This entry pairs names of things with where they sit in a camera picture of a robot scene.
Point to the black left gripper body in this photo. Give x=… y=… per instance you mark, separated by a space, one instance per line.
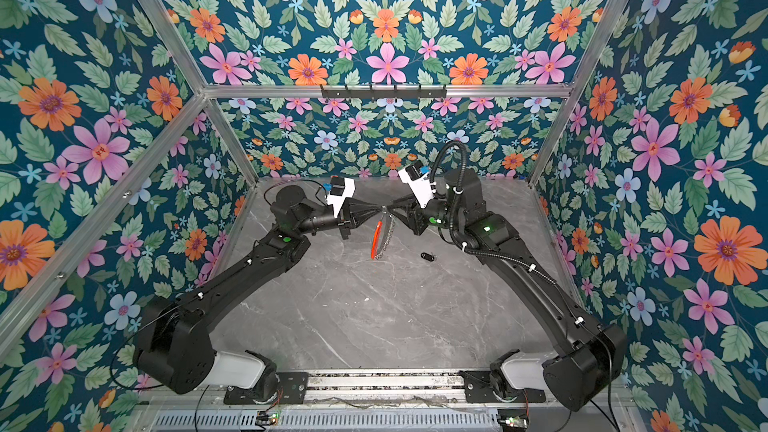
x=342 y=218

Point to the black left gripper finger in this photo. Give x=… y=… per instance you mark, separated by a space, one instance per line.
x=357 y=206
x=364 y=215

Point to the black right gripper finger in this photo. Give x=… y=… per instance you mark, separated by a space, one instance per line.
x=403 y=217
x=399 y=205

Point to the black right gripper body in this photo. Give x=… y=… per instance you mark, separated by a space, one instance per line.
x=419 y=218

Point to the metal keyring holder red handle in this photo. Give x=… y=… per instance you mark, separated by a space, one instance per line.
x=382 y=235

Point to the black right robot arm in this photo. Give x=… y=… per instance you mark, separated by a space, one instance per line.
x=586 y=354

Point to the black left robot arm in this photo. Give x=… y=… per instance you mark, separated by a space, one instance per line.
x=174 y=345

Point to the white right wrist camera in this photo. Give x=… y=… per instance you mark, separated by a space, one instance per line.
x=416 y=176

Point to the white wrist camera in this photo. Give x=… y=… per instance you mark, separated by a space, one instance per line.
x=416 y=176
x=338 y=190

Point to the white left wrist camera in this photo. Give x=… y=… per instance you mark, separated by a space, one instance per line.
x=338 y=190

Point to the black hook rail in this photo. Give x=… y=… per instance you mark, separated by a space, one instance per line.
x=371 y=92

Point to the aluminium mounting rail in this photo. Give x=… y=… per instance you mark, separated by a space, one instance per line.
x=360 y=389

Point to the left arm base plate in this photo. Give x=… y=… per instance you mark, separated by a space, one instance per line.
x=274 y=388

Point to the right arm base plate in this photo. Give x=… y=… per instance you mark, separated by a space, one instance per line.
x=485 y=386

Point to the white vented cable duct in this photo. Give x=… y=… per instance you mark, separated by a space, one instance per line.
x=328 y=420

